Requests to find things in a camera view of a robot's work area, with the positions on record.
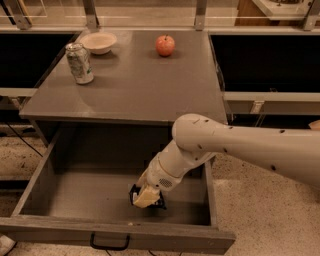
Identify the black drawer handle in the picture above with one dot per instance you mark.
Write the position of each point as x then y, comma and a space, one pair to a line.
113, 243

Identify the dark blue rxbar wrapper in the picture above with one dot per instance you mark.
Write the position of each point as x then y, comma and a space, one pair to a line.
160, 204

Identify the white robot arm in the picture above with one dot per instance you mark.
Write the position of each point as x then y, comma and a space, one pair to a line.
292, 153

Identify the open grey top drawer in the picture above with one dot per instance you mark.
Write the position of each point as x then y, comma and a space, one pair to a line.
66, 205

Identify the silver soda can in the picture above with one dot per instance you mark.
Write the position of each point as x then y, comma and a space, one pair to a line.
78, 60

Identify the grey drawer cabinet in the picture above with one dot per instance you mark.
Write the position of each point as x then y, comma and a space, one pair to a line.
124, 116

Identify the white bowl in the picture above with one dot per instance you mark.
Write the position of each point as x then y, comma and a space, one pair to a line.
99, 43

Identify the wooden cabinet with white top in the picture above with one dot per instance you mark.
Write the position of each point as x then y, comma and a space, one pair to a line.
303, 14

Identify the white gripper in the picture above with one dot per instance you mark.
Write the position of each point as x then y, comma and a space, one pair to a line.
158, 178

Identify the red apple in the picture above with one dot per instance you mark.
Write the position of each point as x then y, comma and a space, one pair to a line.
165, 45

